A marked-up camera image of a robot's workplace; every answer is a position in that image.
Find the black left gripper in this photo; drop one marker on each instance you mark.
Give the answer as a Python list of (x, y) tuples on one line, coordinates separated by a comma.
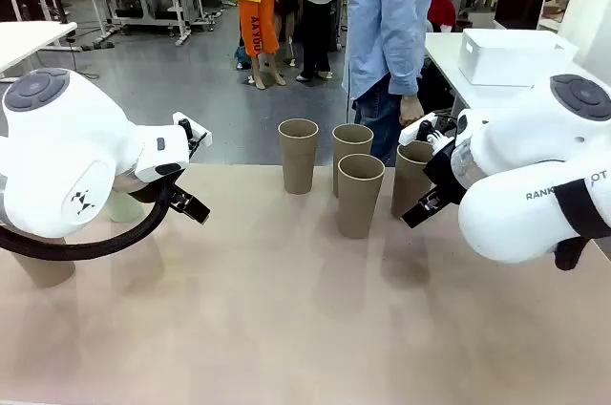
[(174, 192)]

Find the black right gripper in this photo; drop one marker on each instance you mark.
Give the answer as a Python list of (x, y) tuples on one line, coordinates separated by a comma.
[(446, 171)]

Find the tall brown cup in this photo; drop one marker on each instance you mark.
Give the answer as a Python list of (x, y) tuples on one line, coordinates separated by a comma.
[(45, 269), (360, 204), (406, 180), (353, 143), (298, 166)]

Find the tall pale green cup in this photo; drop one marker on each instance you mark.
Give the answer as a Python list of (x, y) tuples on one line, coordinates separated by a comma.
[(125, 208)]

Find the white plastic basket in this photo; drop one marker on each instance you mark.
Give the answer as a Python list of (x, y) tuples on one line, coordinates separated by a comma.
[(515, 58)]

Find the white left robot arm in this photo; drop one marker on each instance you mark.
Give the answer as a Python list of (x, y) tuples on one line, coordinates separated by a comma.
[(57, 161)]

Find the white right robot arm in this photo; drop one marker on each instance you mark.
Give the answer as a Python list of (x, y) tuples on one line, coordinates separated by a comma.
[(515, 214)]

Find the person's left forearm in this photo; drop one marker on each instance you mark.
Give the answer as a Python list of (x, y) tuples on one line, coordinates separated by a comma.
[(406, 70)]

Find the person's left hand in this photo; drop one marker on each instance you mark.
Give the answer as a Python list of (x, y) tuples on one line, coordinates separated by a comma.
[(410, 111)]

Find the person in blue shirt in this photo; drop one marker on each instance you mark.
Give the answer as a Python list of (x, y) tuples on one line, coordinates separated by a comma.
[(386, 18)]

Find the red chair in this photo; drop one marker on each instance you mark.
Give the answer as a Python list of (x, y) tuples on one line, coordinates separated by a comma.
[(441, 11)]

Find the person in black clothes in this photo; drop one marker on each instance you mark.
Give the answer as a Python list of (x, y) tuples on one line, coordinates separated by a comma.
[(317, 18)]

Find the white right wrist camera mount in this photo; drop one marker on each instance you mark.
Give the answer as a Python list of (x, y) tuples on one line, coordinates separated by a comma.
[(408, 135)]

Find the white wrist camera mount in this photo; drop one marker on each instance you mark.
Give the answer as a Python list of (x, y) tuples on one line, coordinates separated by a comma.
[(408, 135), (198, 129)]

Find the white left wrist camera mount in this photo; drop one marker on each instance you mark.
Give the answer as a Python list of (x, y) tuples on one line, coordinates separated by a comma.
[(198, 129)]

